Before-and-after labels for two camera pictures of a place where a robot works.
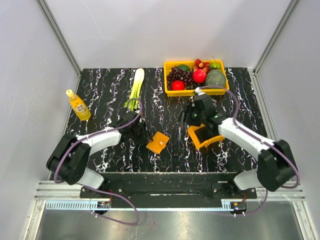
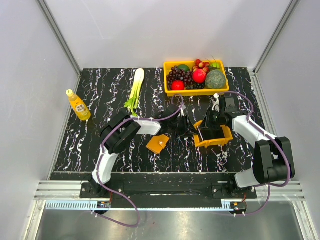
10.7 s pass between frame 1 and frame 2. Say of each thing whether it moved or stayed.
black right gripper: moved
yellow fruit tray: stayed
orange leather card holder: stayed
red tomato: stayed
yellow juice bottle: stayed
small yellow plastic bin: moved
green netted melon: stayed
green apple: stayed
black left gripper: moved
